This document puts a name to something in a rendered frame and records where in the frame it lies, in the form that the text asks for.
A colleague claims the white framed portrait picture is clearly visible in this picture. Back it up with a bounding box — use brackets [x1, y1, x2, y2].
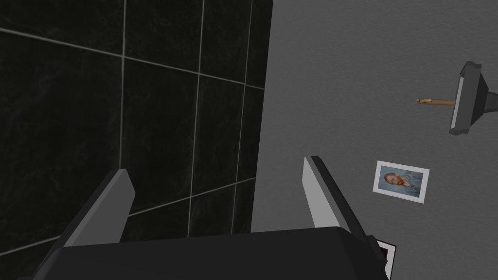
[372, 160, 430, 205]

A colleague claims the dark lamp with brass rod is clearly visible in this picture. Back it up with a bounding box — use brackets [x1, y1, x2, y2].
[415, 61, 498, 137]

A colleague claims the white framed dark picture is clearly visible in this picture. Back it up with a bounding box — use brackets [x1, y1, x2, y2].
[374, 239, 397, 280]

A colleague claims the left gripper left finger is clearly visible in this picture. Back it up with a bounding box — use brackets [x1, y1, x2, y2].
[50, 168, 137, 253]

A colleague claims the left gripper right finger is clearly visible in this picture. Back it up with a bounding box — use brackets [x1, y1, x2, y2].
[302, 155, 368, 241]

